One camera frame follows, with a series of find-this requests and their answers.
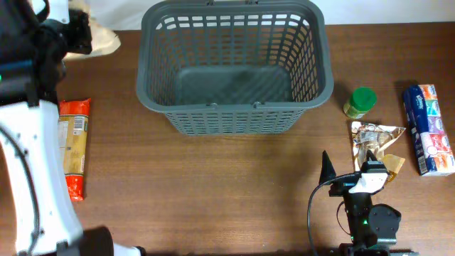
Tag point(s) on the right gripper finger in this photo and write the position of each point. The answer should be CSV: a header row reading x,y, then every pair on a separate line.
x,y
327,170
370,156

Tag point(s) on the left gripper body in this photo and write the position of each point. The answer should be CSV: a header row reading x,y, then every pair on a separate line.
x,y
73,36

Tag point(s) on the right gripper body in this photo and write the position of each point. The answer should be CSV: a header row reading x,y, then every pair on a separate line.
x,y
343,188

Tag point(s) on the dried mushroom bag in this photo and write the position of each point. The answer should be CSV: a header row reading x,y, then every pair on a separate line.
x,y
376,138

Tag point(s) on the beige plastic bag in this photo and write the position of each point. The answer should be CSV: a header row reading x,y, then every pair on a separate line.
x,y
104,40

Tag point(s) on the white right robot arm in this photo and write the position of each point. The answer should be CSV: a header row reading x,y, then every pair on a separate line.
x,y
372,227

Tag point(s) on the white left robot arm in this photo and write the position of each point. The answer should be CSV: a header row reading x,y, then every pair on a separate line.
x,y
35,38

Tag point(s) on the green lidded jar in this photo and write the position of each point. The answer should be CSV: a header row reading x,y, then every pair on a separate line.
x,y
362,100

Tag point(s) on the tissue multipack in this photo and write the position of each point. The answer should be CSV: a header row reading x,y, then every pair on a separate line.
x,y
431,143

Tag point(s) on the orange spaghetti packet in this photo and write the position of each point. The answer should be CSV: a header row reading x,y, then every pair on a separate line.
x,y
72,136

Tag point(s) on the grey plastic basket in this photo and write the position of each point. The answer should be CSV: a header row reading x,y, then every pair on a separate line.
x,y
233,67

